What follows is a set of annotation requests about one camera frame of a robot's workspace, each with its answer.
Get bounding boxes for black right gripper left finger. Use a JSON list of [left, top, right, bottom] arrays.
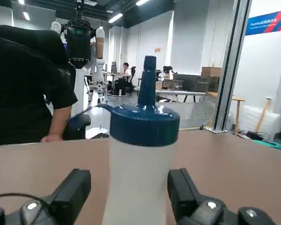
[[0, 168, 92, 225]]

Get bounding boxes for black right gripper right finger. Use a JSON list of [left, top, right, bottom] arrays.
[[166, 167, 279, 225]]

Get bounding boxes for transparent sauce bottle blue cap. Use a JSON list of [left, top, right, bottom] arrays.
[[70, 55, 180, 225]]

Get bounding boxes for wooden table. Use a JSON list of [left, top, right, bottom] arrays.
[[207, 91, 246, 136]]

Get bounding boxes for dark storage crate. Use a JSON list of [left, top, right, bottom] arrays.
[[173, 74, 220, 93]]

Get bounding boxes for cardboard box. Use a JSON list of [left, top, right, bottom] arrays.
[[201, 67, 222, 77]]

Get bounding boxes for seated person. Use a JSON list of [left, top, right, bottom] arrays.
[[112, 62, 133, 96]]

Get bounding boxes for white robot on stand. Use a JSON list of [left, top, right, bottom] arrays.
[[51, 0, 108, 104]]

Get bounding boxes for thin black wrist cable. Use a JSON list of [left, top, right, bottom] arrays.
[[0, 192, 51, 213]]

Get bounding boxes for aluminium corner post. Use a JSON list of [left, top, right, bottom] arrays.
[[212, 0, 253, 134]]

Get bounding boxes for blue wall sign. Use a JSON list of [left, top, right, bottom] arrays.
[[245, 9, 281, 37]]

